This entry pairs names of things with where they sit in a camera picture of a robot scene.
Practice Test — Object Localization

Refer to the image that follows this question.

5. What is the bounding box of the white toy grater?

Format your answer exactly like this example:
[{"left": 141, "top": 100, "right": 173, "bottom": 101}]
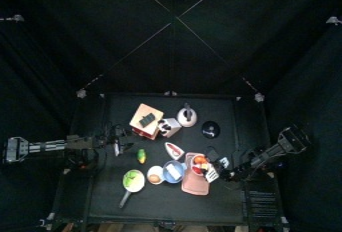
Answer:
[{"left": 202, "top": 165, "right": 220, "bottom": 184}]

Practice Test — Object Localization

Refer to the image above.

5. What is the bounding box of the white toy toaster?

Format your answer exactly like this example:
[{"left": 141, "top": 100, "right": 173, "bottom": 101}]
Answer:
[{"left": 156, "top": 117, "right": 182, "bottom": 139}]

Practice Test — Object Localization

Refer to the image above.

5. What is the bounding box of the green yellow toy corn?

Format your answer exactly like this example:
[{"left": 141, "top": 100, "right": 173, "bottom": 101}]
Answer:
[{"left": 134, "top": 147, "right": 148, "bottom": 165}]

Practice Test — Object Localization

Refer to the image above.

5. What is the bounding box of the white bowl with toy fruit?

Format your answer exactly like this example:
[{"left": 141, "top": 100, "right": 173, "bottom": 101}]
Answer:
[{"left": 189, "top": 153, "right": 212, "bottom": 177}]

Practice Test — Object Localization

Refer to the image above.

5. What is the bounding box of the pink cutting board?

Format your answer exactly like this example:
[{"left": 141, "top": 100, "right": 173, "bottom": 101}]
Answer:
[{"left": 180, "top": 151, "right": 220, "bottom": 197}]

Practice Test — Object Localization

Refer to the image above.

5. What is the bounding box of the white red toy iron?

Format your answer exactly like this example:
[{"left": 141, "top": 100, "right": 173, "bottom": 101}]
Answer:
[{"left": 162, "top": 141, "right": 185, "bottom": 162}]

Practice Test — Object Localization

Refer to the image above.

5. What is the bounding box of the black round pot lid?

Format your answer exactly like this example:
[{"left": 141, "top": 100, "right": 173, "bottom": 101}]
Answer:
[{"left": 200, "top": 120, "right": 221, "bottom": 140}]

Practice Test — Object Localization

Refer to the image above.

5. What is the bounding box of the small white plate with bread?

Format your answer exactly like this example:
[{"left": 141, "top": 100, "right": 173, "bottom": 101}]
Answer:
[{"left": 145, "top": 165, "right": 165, "bottom": 186}]

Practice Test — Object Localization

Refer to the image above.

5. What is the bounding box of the frying pan with green food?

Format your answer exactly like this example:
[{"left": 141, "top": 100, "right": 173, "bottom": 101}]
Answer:
[{"left": 117, "top": 168, "right": 146, "bottom": 210}]

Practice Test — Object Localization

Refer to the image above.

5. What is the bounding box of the blue plate with white block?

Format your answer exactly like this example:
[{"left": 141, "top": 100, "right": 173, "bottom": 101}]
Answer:
[{"left": 161, "top": 159, "right": 188, "bottom": 185}]

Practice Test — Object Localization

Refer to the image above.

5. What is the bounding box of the wooden toy toaster box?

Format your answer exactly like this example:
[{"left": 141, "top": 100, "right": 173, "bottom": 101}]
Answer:
[{"left": 128, "top": 102, "right": 165, "bottom": 141}]

